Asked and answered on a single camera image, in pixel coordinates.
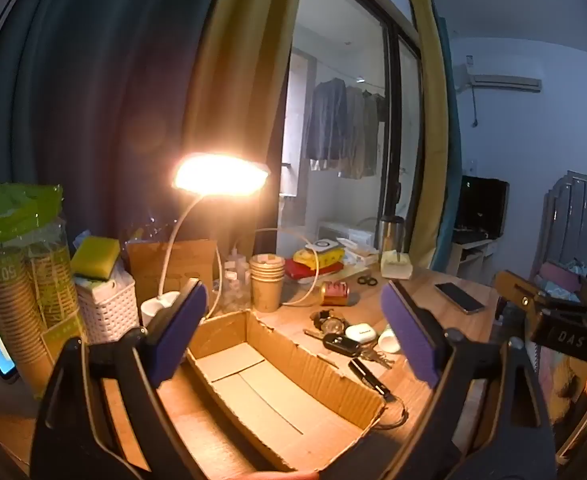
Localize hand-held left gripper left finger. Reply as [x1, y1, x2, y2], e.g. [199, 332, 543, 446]
[30, 278, 209, 480]

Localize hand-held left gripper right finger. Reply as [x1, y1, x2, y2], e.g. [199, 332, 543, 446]
[323, 279, 558, 480]

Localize white earbuds case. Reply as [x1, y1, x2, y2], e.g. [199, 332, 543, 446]
[344, 324, 377, 345]

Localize black car key with keys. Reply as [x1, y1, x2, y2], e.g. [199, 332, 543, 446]
[303, 329, 393, 370]

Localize cardboard box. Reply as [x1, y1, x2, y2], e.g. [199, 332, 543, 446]
[156, 309, 387, 473]

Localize colourful bedding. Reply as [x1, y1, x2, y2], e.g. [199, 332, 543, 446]
[536, 257, 587, 306]

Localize white television stand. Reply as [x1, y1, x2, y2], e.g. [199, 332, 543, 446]
[448, 237, 497, 276]

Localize smartphone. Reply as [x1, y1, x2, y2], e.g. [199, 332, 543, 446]
[433, 282, 485, 315]

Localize yellow-white tissue pack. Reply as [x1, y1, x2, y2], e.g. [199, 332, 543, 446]
[380, 252, 414, 280]

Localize brown cardboard package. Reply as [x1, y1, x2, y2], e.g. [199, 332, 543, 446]
[126, 239, 219, 306]

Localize white woven plastic basket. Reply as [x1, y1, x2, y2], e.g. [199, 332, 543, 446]
[75, 277, 138, 345]

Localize clear plastic bottles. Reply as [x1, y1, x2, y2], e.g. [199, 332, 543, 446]
[222, 249, 252, 311]

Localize grey bed headboard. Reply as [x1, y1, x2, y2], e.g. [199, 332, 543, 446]
[541, 170, 587, 281]

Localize red and gold can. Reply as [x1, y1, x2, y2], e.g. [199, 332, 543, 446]
[320, 281, 359, 307]

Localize white packet with blue print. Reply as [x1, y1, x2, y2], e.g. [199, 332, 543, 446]
[341, 250, 380, 267]

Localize black television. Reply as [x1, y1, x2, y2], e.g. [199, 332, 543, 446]
[456, 175, 510, 241]

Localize steel thermos flask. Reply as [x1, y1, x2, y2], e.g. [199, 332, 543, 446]
[378, 215, 405, 256]

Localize stack of brown paper cups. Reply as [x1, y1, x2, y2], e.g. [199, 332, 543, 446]
[248, 254, 287, 313]

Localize white box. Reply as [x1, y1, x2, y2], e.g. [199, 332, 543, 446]
[347, 228, 378, 253]

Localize yellow printed packet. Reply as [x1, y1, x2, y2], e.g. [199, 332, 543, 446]
[293, 249, 344, 268]

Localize yellow-green sponge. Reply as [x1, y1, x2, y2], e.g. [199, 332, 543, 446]
[70, 236, 122, 281]

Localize green printed carton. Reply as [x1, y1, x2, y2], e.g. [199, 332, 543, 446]
[40, 310, 88, 363]

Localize red book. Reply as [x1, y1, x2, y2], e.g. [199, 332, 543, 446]
[284, 259, 344, 283]

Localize white desk lamp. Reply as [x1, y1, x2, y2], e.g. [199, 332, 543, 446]
[140, 154, 270, 328]

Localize bagged sleeves of paper cups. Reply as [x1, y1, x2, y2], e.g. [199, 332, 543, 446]
[0, 182, 82, 401]

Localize yellow curtain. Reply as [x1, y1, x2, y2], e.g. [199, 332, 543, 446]
[408, 0, 449, 271]
[181, 0, 308, 261]

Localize grey-brown hanging jacket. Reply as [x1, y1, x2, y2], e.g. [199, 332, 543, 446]
[337, 85, 389, 181]

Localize white air conditioner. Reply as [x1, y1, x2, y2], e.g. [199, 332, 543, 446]
[456, 72, 543, 93]

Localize glass balcony door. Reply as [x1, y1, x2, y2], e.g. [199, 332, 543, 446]
[278, 0, 424, 271]

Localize blue-grey hanging shirt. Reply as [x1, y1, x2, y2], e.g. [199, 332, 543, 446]
[304, 77, 348, 162]

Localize dark teal curtain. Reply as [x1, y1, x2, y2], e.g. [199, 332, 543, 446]
[0, 0, 234, 261]

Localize black stick with lanyard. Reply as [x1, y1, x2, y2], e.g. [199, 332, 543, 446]
[347, 357, 409, 431]

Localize wristwatch with black strap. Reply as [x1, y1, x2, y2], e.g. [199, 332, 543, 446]
[309, 308, 348, 333]

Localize white cable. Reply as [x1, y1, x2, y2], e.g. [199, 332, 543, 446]
[204, 226, 324, 318]

